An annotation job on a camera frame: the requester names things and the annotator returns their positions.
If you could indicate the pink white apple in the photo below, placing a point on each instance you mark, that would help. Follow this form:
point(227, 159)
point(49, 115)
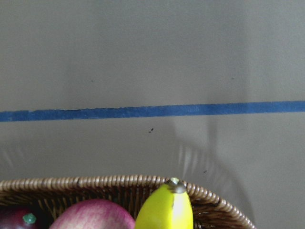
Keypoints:
point(94, 214)

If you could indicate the red yellow mango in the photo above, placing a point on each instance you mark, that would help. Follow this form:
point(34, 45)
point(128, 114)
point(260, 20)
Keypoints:
point(18, 219)

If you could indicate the brown wicker basket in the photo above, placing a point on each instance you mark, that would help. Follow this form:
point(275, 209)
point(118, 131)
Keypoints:
point(54, 195)

